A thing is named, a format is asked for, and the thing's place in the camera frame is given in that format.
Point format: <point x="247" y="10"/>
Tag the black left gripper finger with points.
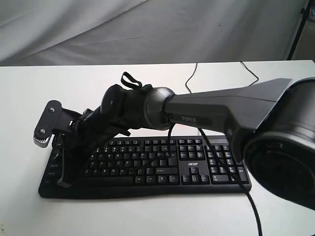
<point x="57" y="146"/>

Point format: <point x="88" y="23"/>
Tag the grey backdrop cloth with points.
<point x="103" y="32"/>

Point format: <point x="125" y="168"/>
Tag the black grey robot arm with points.
<point x="269" y="127"/>

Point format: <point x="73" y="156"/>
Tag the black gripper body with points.
<point x="87" y="131"/>

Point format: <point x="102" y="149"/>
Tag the black acer keyboard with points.
<point x="147" y="166"/>

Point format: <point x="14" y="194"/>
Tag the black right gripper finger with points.
<point x="72" y="162"/>

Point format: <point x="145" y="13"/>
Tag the black tripod stand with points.
<point x="304" y="14"/>

